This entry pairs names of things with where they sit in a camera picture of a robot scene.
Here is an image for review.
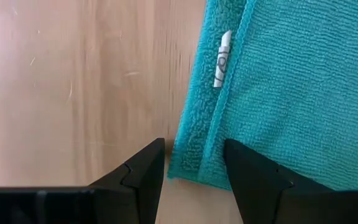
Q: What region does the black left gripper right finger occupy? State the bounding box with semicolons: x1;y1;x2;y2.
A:
223;138;358;224

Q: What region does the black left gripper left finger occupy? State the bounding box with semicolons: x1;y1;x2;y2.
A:
0;138;166;224

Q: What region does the teal microfiber towel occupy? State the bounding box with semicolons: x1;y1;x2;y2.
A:
167;0;358;192

